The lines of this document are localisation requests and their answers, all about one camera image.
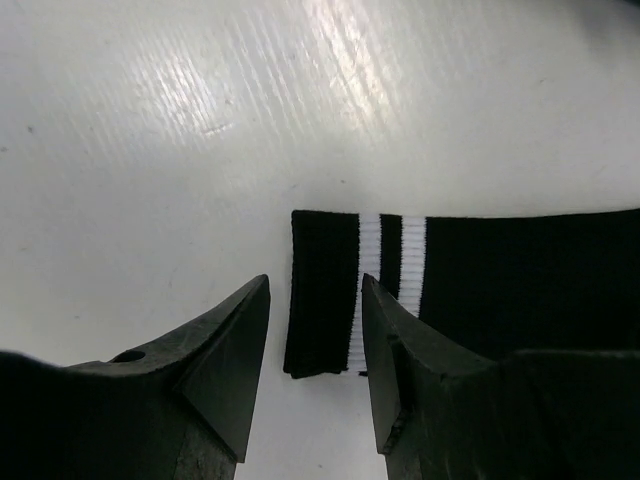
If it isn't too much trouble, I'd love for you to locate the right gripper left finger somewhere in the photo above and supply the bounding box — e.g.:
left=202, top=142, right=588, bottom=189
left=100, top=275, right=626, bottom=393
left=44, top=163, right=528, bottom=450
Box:
left=1, top=275, right=270, bottom=479

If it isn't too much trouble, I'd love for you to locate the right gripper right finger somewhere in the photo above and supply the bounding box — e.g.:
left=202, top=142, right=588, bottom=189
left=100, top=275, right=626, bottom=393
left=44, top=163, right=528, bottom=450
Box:
left=362, top=276, right=639, bottom=479

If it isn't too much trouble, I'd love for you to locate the black striped sock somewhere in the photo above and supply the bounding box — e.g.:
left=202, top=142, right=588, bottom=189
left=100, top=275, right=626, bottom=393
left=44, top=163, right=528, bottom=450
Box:
left=284, top=210, right=639, bottom=378

